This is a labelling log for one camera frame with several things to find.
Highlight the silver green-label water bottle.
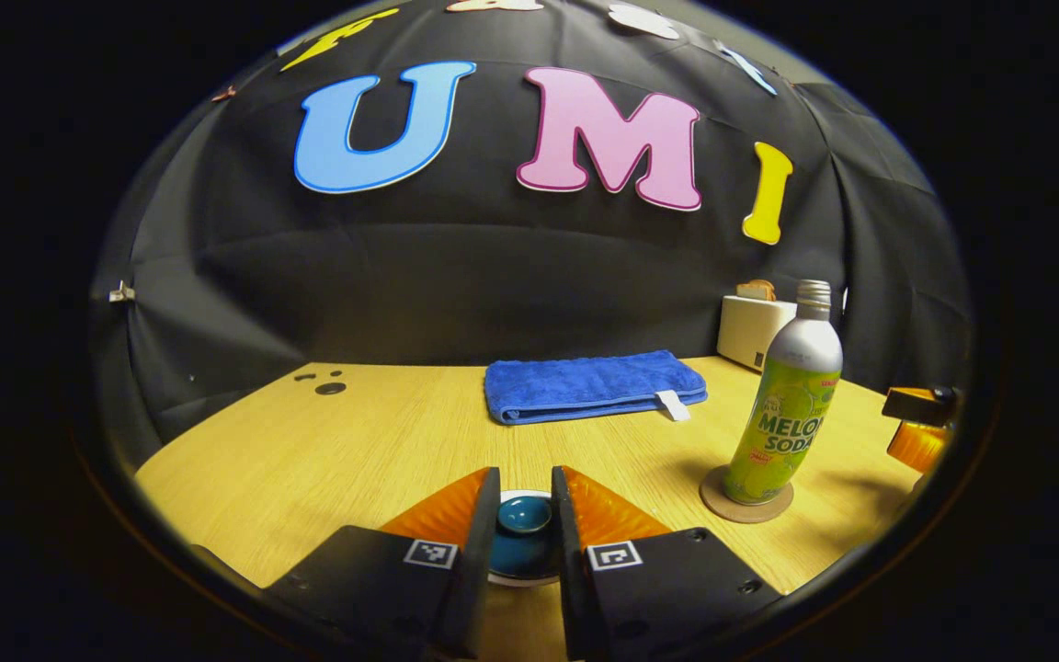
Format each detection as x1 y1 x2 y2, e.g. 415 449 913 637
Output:
723 280 844 506

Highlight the cream toaster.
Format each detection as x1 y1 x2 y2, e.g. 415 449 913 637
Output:
716 294 799 373

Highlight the folded blue towel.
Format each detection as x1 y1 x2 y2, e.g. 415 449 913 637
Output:
484 349 709 426

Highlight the black backdrop cloth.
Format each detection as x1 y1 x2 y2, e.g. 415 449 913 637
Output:
88 0 972 442

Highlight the round cork coaster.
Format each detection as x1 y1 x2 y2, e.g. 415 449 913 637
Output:
700 464 795 525

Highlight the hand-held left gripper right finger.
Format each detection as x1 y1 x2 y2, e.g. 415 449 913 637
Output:
550 465 783 661

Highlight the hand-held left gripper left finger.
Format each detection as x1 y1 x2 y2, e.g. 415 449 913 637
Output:
268 466 501 661

